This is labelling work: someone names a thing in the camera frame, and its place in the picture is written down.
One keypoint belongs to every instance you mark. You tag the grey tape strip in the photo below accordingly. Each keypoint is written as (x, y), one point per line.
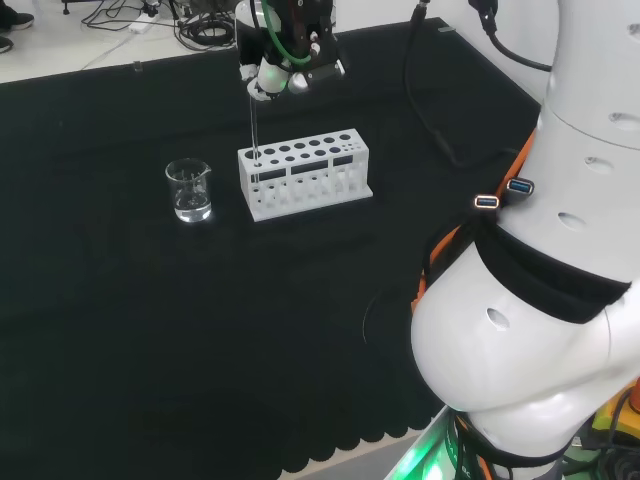
(137, 66)
(446, 29)

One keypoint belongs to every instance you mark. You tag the white power strip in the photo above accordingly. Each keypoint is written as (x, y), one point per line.
(140, 26)

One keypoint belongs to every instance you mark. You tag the black bench cloth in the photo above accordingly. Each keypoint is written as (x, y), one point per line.
(200, 325)

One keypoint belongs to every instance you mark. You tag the clear glass beaker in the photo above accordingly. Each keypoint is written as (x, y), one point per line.
(189, 205)

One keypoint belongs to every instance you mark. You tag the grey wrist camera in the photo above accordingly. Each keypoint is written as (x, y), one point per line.
(320, 75)

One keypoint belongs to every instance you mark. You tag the person's foot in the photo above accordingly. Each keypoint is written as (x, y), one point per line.
(15, 21)
(5, 45)

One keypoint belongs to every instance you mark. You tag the white test tube rack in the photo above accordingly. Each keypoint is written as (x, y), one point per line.
(305, 200)

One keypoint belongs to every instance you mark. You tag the clear glass rod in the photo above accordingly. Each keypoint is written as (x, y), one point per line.
(254, 135)

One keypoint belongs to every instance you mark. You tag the blue USB plug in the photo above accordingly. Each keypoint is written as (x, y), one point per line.
(486, 202)
(520, 186)

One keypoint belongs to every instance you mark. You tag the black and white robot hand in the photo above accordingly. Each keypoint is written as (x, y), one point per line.
(300, 30)

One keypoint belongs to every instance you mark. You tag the yellow stop button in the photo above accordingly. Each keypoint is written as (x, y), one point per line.
(620, 415)

